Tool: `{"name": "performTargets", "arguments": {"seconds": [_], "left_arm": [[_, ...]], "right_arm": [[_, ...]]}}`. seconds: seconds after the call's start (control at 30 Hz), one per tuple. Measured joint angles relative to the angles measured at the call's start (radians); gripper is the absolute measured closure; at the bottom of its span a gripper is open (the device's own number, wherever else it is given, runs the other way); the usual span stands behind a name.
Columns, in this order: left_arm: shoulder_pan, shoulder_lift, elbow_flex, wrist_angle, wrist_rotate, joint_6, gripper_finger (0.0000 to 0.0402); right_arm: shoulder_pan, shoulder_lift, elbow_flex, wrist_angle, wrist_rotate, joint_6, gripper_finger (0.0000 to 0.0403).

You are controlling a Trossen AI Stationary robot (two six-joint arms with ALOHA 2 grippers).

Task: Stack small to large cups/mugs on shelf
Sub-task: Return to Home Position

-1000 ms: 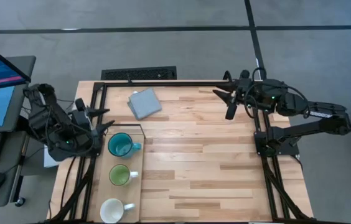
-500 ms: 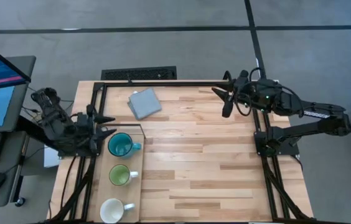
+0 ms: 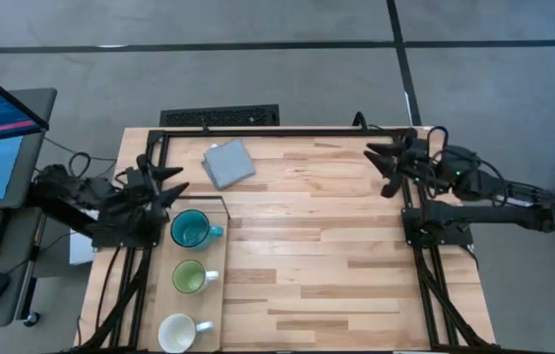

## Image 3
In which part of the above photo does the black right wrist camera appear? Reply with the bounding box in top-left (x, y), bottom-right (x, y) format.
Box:
top-left (408, 140), bottom-right (431, 166)

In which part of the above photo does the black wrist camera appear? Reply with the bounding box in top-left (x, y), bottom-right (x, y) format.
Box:
top-left (124, 167), bottom-right (147, 191)
top-left (408, 140), bottom-right (431, 166)

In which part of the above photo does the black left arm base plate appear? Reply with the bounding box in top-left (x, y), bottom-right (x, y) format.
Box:
top-left (91, 215), bottom-right (165, 250)

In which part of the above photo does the thin black cable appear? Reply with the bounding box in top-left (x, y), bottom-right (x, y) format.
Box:
top-left (42, 137), bottom-right (119, 163)

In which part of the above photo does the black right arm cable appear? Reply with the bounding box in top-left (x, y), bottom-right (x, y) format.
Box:
top-left (352, 111), bottom-right (419, 144)

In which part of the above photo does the grey side desk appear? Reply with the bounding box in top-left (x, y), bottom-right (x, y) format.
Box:
top-left (0, 206), bottom-right (45, 329)

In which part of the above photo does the grey folded cloth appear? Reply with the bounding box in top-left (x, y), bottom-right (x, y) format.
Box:
top-left (201, 138), bottom-right (258, 192)

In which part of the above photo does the teal mug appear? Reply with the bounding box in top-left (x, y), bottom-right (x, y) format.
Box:
top-left (169, 209), bottom-right (224, 253)

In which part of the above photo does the white box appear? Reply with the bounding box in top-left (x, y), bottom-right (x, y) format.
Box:
top-left (69, 229), bottom-right (96, 266)

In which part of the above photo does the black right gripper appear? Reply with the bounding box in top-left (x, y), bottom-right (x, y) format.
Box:
top-left (362, 138), bottom-right (447, 200)

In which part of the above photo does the black aluminium table frame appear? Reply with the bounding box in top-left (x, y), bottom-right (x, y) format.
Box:
top-left (78, 126), bottom-right (495, 353)

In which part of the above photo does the light wooden tray board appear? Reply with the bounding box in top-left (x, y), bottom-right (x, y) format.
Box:
top-left (147, 195), bottom-right (233, 353)

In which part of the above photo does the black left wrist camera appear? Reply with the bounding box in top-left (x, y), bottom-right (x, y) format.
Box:
top-left (124, 167), bottom-right (147, 191)

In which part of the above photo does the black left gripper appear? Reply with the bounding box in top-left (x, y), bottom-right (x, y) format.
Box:
top-left (119, 165), bottom-right (192, 215)

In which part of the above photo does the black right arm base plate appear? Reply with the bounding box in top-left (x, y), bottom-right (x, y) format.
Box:
top-left (401, 206), bottom-right (475, 248)

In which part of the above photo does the green and white mug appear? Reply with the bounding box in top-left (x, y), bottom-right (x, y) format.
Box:
top-left (171, 259), bottom-right (221, 296)

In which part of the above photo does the black right camera cable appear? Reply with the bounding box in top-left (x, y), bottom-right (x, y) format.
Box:
top-left (424, 125), bottom-right (510, 198)

